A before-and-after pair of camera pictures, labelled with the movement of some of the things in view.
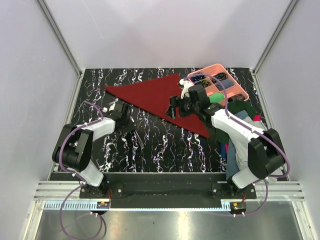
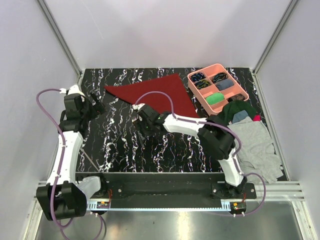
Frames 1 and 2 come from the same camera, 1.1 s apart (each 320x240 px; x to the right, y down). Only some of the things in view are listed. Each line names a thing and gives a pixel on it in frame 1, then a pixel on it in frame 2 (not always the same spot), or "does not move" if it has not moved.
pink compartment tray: [234, 90] does not move
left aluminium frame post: [60, 37] does not move
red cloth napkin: [155, 95] does not move
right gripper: [171, 111] -> [139, 123]
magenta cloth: [257, 118] does not move
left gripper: [131, 126] -> [99, 106]
